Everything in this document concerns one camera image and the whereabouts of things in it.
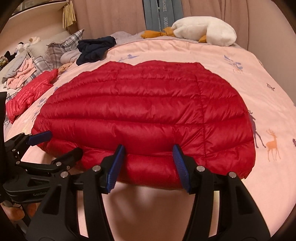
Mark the light grey folded garment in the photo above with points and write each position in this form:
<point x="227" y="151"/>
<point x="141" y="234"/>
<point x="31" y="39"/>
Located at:
<point x="70" y="57"/>

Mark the pink clothes pile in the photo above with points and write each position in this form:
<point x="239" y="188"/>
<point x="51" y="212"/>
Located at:
<point x="18" y="72"/>

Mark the red down jacket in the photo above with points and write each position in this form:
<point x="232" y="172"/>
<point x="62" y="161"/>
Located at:
<point x="148" y="108"/>
<point x="29" y="94"/>

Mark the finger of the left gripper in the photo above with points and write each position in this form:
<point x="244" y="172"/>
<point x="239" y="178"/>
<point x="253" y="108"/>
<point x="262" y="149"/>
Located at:
<point x="65" y="162"/>
<point x="25" y="141"/>

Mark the pink printed duvet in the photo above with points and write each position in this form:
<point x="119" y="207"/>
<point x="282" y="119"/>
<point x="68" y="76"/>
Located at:
<point x="143" y="213"/>

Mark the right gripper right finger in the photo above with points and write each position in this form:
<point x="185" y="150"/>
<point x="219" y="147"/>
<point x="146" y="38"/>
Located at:
<point x="239" y="217"/>

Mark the white goose plush toy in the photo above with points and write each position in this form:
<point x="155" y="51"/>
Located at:
<point x="203" y="29"/>

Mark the navy blue garment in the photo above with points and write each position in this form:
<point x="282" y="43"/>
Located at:
<point x="93" y="50"/>

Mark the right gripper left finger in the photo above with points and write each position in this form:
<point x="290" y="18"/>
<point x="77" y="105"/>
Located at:
<point x="73" y="208"/>

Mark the yellow tassel bundle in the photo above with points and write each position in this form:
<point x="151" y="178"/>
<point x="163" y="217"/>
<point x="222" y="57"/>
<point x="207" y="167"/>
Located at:
<point x="68" y="15"/>

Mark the plaid pillow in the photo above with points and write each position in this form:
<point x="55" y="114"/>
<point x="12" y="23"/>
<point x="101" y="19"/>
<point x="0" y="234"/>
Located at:
<point x="46" y="54"/>

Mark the person's left hand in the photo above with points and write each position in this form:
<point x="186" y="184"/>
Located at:
<point x="16" y="213"/>

